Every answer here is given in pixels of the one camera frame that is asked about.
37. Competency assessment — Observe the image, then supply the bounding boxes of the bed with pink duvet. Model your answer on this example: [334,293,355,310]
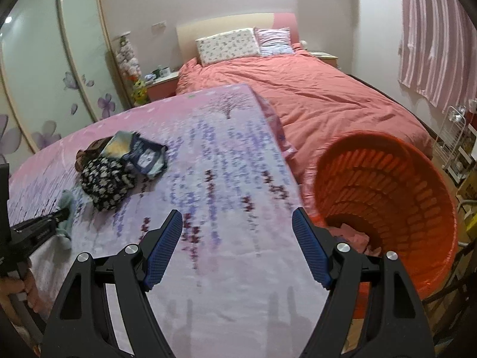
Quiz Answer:
[175,43,435,195]

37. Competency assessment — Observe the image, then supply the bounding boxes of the pink nightstand with mug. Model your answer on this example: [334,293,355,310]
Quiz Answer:
[146,72,180,102]

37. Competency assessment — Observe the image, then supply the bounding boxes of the white wire rack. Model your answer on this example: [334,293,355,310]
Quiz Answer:
[432,104,468,180]

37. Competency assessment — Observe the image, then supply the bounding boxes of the wardrobe with flower doors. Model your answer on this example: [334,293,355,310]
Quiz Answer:
[0,0,127,178]

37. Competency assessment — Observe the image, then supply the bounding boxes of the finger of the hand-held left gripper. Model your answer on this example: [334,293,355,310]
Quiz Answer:
[9,208,71,249]

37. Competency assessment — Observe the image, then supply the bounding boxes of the light green sock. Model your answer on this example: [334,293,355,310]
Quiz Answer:
[56,190,76,250]

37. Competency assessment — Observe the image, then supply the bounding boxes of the brown patterned cloth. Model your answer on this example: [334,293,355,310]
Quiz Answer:
[75,139,107,172]

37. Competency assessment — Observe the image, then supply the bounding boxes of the hanging plush toys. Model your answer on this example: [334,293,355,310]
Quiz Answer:
[115,37,142,77]

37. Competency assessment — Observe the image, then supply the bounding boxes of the pink floral tablecloth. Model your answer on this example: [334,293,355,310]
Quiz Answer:
[7,84,336,358]

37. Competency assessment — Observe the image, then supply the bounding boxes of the white floral pillow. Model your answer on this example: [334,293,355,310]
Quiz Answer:
[195,28,261,67]

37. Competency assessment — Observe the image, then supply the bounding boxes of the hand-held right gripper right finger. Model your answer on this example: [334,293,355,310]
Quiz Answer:
[292,207,436,358]

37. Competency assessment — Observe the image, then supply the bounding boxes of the pink striped curtain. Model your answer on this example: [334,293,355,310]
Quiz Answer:
[396,0,477,114]

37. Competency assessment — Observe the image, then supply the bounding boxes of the yellow green plush toy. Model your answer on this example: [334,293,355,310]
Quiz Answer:
[132,76,149,106]

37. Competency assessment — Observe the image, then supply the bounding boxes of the silver yellow packet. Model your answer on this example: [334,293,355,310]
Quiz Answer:
[102,131,140,158]

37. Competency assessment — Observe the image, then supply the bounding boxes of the dark blue packet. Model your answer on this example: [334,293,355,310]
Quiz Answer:
[128,136,168,178]

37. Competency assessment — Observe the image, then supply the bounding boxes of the pink striped pillow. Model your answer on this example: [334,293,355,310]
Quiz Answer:
[254,27,296,56]

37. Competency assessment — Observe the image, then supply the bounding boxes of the beige pink bed headboard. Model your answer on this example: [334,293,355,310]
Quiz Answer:
[175,12,301,64]

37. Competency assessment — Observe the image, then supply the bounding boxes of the orange plastic laundry basket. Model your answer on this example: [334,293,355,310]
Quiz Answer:
[312,130,459,317]

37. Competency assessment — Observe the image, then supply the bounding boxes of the person's left hand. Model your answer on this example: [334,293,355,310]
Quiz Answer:
[0,268,39,316]

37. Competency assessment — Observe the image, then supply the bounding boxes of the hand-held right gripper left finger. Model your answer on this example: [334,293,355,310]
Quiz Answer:
[40,209,184,358]

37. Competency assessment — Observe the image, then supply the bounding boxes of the black floral cloth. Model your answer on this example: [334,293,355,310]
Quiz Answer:
[80,156,137,212]

